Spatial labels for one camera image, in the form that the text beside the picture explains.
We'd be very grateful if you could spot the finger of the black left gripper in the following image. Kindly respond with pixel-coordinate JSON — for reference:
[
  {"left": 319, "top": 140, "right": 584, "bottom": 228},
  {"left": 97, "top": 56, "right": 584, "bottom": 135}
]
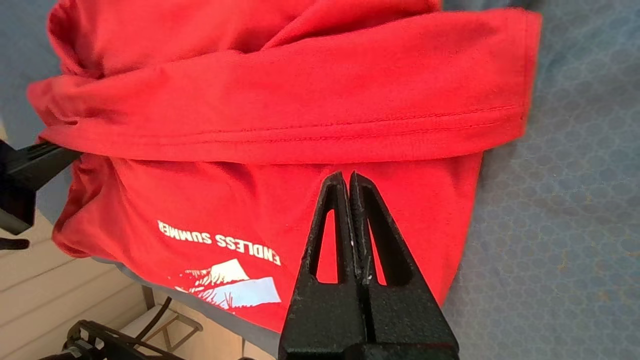
[
  {"left": 12, "top": 149, "right": 82, "bottom": 193},
  {"left": 19, "top": 141, "right": 71, "bottom": 158}
]

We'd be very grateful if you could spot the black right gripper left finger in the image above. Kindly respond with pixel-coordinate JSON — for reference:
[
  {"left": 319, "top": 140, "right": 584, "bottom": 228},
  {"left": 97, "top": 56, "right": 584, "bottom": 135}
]
[{"left": 279, "top": 170, "right": 367, "bottom": 353}]

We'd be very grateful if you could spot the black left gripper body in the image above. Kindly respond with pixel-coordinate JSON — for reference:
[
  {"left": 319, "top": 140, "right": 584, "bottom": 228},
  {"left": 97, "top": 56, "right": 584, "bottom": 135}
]
[{"left": 0, "top": 140, "right": 37, "bottom": 236}]

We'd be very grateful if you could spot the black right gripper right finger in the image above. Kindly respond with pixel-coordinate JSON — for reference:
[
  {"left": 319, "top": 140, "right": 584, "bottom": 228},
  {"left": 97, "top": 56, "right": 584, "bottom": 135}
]
[{"left": 349, "top": 170, "right": 460, "bottom": 345}]

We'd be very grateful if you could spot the red t-shirt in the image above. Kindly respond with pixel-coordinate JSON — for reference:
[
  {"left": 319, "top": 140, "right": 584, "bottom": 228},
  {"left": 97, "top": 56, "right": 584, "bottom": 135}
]
[{"left": 27, "top": 0, "right": 543, "bottom": 334}]

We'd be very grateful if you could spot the blue-grey bed sheet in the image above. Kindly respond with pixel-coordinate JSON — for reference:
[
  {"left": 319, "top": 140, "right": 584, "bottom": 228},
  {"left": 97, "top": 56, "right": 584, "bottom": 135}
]
[{"left": 0, "top": 0, "right": 640, "bottom": 360}]

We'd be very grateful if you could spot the black base frame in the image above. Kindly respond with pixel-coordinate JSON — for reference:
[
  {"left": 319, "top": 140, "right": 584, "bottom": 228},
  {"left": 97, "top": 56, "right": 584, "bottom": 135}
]
[{"left": 37, "top": 320, "right": 187, "bottom": 360}]

